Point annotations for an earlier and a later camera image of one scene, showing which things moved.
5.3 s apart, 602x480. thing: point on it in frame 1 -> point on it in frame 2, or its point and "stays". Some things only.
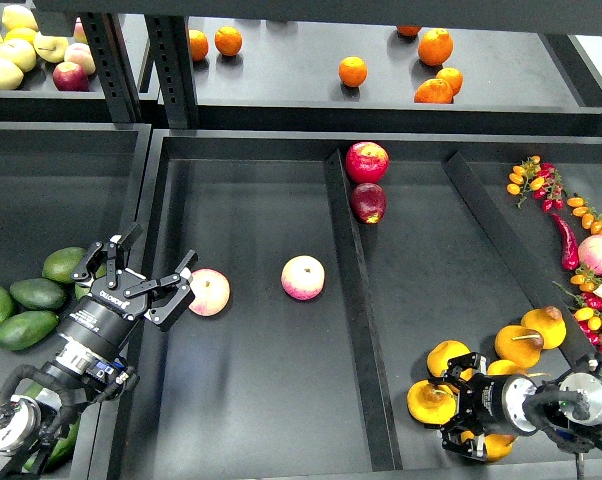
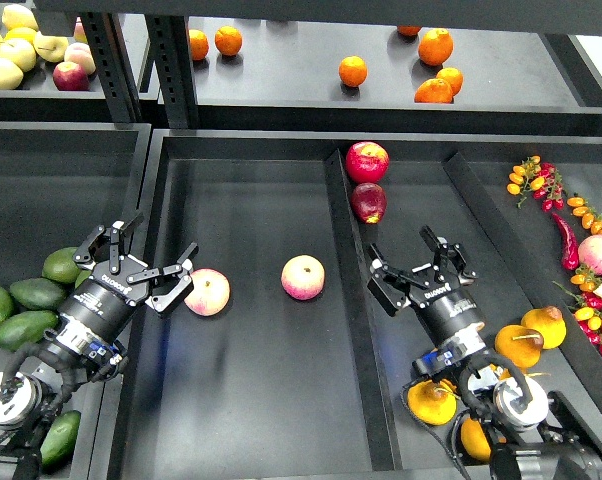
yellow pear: x=433 y=404 stays
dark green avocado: x=62 y=452 stays
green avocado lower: x=22 y=330 stays
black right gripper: x=494 y=404 -> x=447 y=311
